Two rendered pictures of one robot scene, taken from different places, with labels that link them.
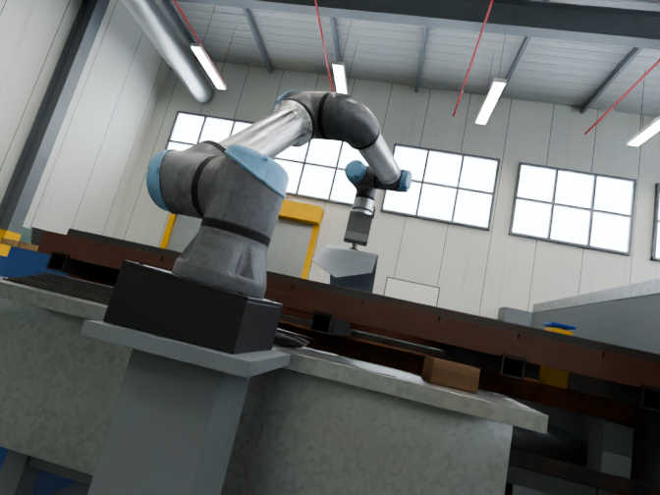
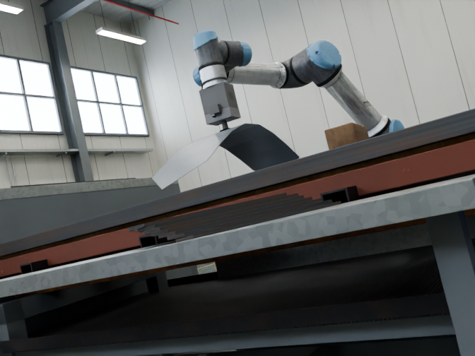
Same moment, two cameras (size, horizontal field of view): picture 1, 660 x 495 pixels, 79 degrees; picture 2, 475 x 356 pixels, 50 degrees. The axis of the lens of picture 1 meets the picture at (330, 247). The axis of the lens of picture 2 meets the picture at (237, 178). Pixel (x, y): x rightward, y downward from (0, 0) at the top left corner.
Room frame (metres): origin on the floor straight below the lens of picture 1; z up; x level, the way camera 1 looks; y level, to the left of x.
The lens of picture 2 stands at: (2.74, 0.49, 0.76)
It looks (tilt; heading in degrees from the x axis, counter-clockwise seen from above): 5 degrees up; 203
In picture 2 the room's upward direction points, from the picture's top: 13 degrees counter-clockwise
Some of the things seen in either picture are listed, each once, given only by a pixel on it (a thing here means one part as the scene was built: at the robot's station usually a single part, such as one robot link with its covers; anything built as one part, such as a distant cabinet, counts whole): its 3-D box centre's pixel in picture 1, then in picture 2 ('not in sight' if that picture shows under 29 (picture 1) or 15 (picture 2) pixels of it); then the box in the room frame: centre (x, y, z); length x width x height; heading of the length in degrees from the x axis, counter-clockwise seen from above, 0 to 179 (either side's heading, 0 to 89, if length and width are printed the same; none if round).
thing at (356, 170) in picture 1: (362, 176); (230, 56); (1.30, -0.06, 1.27); 0.11 x 0.11 x 0.08; 64
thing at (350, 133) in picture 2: not in sight; (348, 139); (1.68, 0.30, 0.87); 0.12 x 0.06 x 0.05; 176
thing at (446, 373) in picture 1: (450, 373); not in sight; (0.86, -0.31, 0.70); 0.10 x 0.06 x 0.05; 93
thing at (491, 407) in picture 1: (219, 338); not in sight; (0.92, 0.19, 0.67); 1.30 x 0.20 x 0.03; 81
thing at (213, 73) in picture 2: (363, 206); (212, 77); (1.40, -0.09, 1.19); 0.08 x 0.08 x 0.05
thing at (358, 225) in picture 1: (358, 228); (216, 102); (1.41, -0.09, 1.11); 0.10 x 0.09 x 0.16; 177
